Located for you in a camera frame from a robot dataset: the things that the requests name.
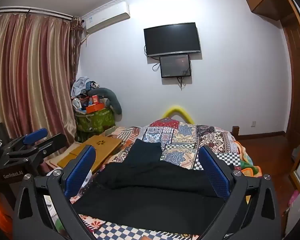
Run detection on large black wall television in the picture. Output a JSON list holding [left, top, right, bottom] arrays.
[[143, 22, 202, 57]]

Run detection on green fabric storage bag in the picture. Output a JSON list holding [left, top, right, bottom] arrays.
[[74, 107, 115, 140]]

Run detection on orange box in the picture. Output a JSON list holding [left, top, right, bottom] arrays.
[[86, 103, 106, 113]]

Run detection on dark teal folded garment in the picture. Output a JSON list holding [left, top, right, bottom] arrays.
[[124, 139, 163, 167]]

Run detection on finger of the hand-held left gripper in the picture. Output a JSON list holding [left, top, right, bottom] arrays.
[[7, 133, 67, 164], [5, 128, 48, 153]]

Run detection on pile of mixed clothes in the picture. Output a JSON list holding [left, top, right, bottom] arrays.
[[71, 76, 108, 113]]

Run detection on striped red beige curtain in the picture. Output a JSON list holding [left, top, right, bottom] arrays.
[[0, 12, 83, 155]]

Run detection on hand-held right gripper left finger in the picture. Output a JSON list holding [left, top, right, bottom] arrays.
[[12, 145, 97, 240]]

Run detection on wooden door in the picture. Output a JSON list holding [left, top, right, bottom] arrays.
[[281, 12, 300, 188]]

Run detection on small black wall monitor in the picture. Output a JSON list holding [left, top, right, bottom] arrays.
[[159, 54, 192, 78]]

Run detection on patchwork printed blanket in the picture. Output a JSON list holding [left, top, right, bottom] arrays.
[[70, 117, 243, 240]]

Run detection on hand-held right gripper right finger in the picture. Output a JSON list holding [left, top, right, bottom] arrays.
[[199, 145, 282, 240]]

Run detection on white air conditioner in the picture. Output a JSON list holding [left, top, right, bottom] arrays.
[[82, 1, 131, 35]]

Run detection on grey stuffed pillow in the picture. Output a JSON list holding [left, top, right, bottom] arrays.
[[88, 87, 122, 115]]

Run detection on wooden lap desk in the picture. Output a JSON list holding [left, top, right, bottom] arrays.
[[57, 135, 123, 173]]

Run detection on yellow foam bumper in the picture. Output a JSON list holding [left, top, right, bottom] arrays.
[[162, 105, 194, 123]]

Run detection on black pants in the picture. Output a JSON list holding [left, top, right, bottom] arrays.
[[72, 155, 232, 236]]

